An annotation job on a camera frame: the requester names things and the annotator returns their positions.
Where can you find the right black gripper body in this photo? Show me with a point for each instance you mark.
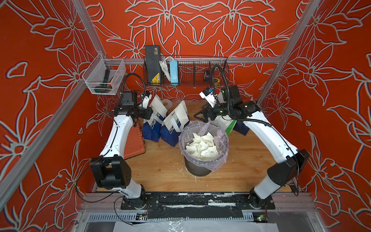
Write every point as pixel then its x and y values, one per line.
pixel 222 109

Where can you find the clear plastic bin liner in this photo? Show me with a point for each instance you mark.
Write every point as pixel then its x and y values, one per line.
pixel 221 140

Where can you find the red plastic tool case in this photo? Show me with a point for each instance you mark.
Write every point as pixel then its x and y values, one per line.
pixel 135 144

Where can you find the grey mesh trash bin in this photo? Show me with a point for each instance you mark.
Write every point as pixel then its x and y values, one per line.
pixel 196 170

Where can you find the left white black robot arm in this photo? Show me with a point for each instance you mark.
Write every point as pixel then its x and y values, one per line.
pixel 110 170

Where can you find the dark green tool in box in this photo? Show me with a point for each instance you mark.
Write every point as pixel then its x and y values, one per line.
pixel 104 87

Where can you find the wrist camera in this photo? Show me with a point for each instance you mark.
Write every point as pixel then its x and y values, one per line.
pixel 147 96
pixel 208 95

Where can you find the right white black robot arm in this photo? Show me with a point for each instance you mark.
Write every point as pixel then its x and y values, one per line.
pixel 289 160

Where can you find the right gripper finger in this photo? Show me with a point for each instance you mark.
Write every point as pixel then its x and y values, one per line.
pixel 200 118
pixel 202 112

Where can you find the pile of torn paper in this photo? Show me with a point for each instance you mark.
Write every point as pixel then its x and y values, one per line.
pixel 202 148

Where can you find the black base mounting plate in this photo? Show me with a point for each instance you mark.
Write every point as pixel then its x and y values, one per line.
pixel 201 205

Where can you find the clear acrylic wall box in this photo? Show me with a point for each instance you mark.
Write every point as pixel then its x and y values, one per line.
pixel 94 74

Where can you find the light blue power bank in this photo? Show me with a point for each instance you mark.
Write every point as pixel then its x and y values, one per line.
pixel 174 72

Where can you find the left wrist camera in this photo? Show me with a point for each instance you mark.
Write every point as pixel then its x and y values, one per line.
pixel 147 96

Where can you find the yellow black tape measure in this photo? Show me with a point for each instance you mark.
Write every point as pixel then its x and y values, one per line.
pixel 216 81

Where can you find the black wire wall basket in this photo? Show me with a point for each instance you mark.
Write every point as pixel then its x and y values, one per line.
pixel 191 70

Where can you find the black yellow box device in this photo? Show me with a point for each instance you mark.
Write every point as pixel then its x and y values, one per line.
pixel 154 71

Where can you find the white tape roll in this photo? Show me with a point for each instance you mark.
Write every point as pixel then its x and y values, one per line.
pixel 167 103

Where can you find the white green paper bag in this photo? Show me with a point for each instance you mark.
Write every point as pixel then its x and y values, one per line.
pixel 225 123

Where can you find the blue white paper bag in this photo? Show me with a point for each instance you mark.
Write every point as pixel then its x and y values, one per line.
pixel 174 124
pixel 151 128
pixel 241 128

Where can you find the dark small item in basket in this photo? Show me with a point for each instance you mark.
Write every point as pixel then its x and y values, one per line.
pixel 207 76

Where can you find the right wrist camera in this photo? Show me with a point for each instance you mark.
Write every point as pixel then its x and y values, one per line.
pixel 208 95

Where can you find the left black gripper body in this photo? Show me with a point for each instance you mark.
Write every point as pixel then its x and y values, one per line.
pixel 143 113

